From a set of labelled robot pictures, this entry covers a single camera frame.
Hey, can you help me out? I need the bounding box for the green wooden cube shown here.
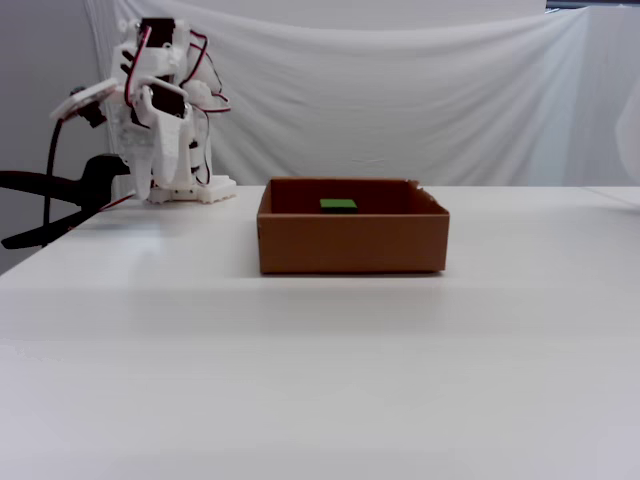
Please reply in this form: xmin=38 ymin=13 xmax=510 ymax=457
xmin=319 ymin=198 xmax=359 ymax=216

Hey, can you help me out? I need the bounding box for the black table clamp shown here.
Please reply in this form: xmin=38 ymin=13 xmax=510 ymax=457
xmin=0 ymin=153 xmax=133 ymax=251

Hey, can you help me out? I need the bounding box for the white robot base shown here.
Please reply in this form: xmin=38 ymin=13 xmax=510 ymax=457
xmin=146 ymin=174 xmax=239 ymax=205

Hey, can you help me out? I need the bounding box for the wrist camera on white mount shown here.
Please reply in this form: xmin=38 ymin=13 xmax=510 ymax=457
xmin=48 ymin=82 xmax=122 ymax=129

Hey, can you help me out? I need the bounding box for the red white short servo cable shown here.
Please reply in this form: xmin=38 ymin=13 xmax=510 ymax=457
xmin=191 ymin=106 xmax=214 ymax=187

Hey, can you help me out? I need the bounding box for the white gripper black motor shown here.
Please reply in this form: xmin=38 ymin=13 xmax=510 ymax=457
xmin=111 ymin=81 xmax=195 ymax=202

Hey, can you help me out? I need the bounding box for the black camera cable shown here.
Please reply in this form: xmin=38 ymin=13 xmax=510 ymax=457
xmin=43 ymin=118 xmax=67 ymax=247

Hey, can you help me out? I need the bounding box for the brown cardboard box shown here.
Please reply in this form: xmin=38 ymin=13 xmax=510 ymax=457
xmin=256 ymin=177 xmax=450 ymax=276

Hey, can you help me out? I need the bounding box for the red white gripper servo cable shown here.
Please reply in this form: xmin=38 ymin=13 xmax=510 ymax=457
xmin=123 ymin=24 xmax=153 ymax=109

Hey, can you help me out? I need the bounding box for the red white looping servo cable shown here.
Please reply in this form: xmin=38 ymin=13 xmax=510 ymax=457
xmin=185 ymin=30 xmax=234 ymax=115

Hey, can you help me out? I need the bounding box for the red white base cable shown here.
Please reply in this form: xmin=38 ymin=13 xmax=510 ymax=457
xmin=101 ymin=192 xmax=138 ymax=212

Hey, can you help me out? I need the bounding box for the white backdrop cloth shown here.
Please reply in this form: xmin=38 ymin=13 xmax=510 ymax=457
xmin=83 ymin=0 xmax=640 ymax=189

